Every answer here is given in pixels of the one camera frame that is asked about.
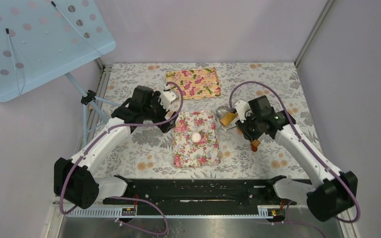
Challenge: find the white slotted cable duct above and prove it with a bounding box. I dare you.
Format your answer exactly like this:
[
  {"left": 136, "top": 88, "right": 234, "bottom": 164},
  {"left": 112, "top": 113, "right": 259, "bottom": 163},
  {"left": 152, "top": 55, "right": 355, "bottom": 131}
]
[{"left": 67, "top": 205, "right": 274, "bottom": 219}]

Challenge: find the yellow floral rectangular tray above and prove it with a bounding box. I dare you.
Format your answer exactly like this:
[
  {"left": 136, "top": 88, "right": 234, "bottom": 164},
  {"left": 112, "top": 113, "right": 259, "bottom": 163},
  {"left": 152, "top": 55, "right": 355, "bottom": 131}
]
[{"left": 166, "top": 68, "right": 221, "bottom": 100}]

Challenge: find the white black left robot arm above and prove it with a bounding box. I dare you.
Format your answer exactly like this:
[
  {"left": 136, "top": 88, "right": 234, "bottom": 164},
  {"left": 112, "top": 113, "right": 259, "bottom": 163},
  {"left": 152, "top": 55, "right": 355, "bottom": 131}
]
[{"left": 54, "top": 82, "right": 184, "bottom": 215}]

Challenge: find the white dough ball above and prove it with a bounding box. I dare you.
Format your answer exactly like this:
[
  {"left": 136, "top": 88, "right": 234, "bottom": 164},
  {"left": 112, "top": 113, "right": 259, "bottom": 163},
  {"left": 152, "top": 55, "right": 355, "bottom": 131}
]
[{"left": 190, "top": 132, "right": 202, "bottom": 143}]

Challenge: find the light blue perforated music stand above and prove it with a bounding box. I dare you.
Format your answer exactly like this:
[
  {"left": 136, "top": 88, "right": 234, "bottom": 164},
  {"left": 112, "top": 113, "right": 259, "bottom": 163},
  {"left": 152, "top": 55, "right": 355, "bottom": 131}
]
[{"left": 0, "top": 0, "right": 116, "bottom": 145}]

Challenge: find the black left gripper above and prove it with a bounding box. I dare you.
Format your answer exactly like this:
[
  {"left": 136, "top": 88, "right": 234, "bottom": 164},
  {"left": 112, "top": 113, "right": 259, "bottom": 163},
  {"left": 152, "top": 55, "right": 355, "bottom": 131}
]
[{"left": 143, "top": 92, "right": 179, "bottom": 132}]

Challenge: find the red handled metal scraper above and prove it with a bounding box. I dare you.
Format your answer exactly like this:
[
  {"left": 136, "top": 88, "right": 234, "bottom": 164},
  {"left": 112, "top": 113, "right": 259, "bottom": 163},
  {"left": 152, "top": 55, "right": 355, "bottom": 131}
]
[{"left": 251, "top": 139, "right": 260, "bottom": 152}]

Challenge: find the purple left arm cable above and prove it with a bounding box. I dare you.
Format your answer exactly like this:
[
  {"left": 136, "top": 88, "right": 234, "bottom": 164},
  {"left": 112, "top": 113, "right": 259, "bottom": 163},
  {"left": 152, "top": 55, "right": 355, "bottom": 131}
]
[{"left": 59, "top": 81, "right": 184, "bottom": 236}]

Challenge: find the wooden dough roller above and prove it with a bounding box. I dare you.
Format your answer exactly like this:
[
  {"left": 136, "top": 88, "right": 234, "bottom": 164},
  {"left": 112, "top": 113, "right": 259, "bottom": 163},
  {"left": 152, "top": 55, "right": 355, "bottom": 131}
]
[{"left": 219, "top": 112, "right": 240, "bottom": 131}]

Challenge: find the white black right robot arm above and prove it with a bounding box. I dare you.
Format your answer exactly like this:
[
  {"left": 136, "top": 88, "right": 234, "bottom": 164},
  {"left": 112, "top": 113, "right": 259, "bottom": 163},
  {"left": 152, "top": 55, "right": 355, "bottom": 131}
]
[{"left": 233, "top": 96, "right": 358, "bottom": 222}]

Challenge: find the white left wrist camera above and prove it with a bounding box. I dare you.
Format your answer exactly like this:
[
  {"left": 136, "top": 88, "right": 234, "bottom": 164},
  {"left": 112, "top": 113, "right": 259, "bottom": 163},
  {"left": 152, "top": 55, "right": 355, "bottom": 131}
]
[{"left": 160, "top": 90, "right": 179, "bottom": 111}]

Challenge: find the floral grey table mat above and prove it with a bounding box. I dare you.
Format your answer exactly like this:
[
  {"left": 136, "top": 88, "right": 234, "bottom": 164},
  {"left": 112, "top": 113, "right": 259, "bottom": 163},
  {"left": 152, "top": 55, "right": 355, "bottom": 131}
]
[{"left": 97, "top": 62, "right": 320, "bottom": 179}]

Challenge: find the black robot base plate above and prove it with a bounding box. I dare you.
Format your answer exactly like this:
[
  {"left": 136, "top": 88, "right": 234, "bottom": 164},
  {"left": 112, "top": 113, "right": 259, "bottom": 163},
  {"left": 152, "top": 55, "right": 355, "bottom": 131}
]
[{"left": 103, "top": 178, "right": 290, "bottom": 214}]

